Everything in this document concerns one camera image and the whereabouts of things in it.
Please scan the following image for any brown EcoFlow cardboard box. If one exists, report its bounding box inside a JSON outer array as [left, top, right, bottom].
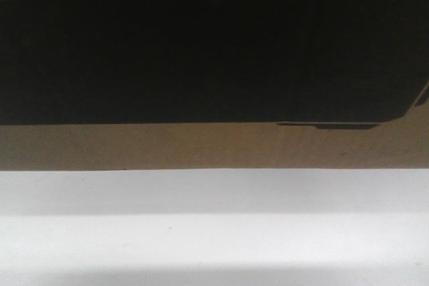
[[1, 0, 428, 171]]

